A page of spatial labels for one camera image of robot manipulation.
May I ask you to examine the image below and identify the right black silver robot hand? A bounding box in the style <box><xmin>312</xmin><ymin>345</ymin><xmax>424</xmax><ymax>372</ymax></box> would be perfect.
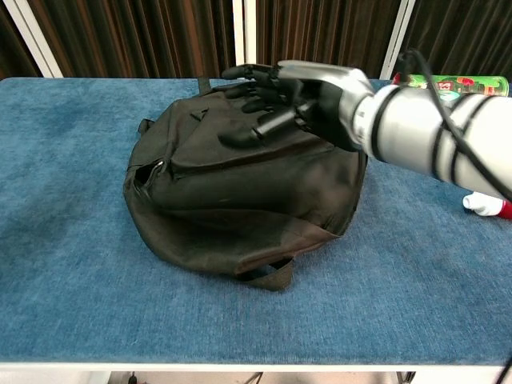
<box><xmin>218</xmin><ymin>59</ymin><xmax>377</xmax><ymax>153</ymax></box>

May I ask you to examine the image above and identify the black backpack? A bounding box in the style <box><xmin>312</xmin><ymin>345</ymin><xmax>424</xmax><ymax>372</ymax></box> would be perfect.
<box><xmin>122</xmin><ymin>75</ymin><xmax>369</xmax><ymax>293</ymax></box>

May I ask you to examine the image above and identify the green chips can red lid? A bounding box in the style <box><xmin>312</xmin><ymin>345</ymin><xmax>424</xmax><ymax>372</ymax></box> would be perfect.
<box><xmin>393</xmin><ymin>73</ymin><xmax>510</xmax><ymax>100</ymax></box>

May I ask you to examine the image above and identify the brown pleated curtain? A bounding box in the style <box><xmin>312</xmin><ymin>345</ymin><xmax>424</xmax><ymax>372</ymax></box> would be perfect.
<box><xmin>0</xmin><ymin>0</ymin><xmax>512</xmax><ymax>80</ymax></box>

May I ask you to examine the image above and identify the red white bottle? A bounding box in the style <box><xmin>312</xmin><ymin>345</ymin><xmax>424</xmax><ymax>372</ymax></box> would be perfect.
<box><xmin>462</xmin><ymin>190</ymin><xmax>512</xmax><ymax>220</ymax></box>

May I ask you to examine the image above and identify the blue table cloth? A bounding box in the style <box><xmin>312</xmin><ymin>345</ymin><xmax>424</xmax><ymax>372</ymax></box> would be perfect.
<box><xmin>0</xmin><ymin>77</ymin><xmax>512</xmax><ymax>367</ymax></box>

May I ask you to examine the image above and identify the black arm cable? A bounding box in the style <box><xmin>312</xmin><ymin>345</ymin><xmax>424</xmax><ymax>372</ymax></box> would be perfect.
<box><xmin>398</xmin><ymin>49</ymin><xmax>512</xmax><ymax>384</ymax></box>

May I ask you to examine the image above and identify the white frame post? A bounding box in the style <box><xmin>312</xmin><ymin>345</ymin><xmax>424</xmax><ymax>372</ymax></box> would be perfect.
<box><xmin>230</xmin><ymin>0</ymin><xmax>258</xmax><ymax>80</ymax></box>
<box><xmin>378</xmin><ymin>0</ymin><xmax>417</xmax><ymax>80</ymax></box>
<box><xmin>2</xmin><ymin>0</ymin><xmax>64</xmax><ymax>79</ymax></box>

